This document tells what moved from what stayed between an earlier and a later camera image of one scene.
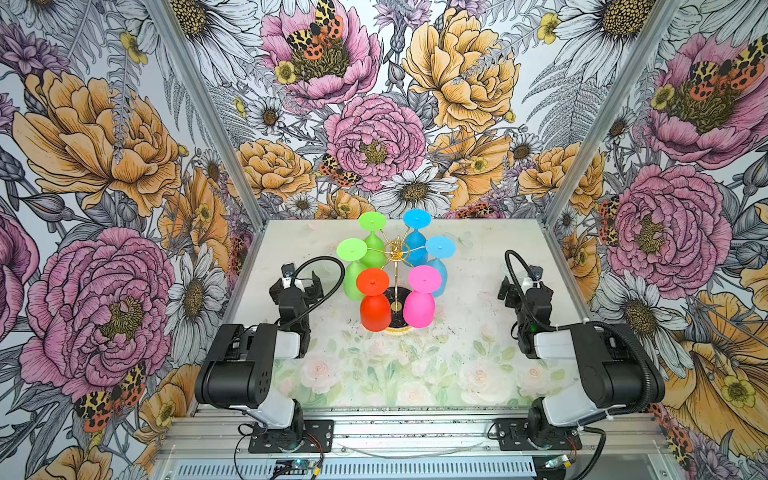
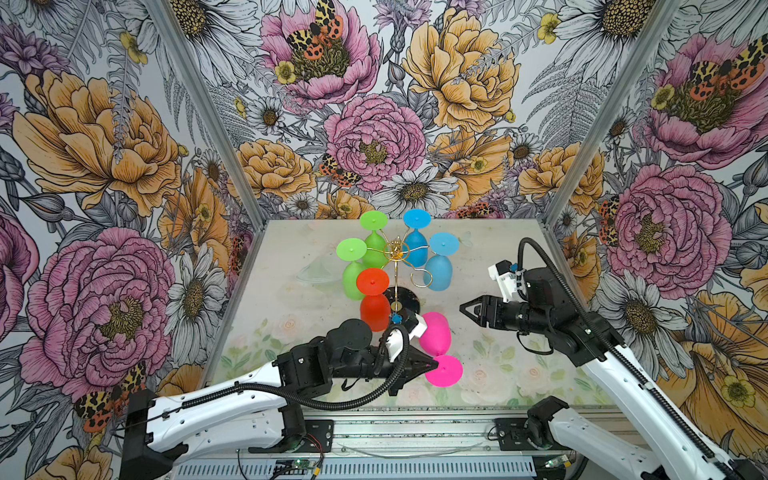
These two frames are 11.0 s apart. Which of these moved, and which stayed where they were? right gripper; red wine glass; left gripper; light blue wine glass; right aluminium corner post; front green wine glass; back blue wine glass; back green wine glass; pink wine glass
Moved: left gripper; pink wine glass; right gripper
Stayed: back blue wine glass; back green wine glass; red wine glass; front green wine glass; light blue wine glass; right aluminium corner post
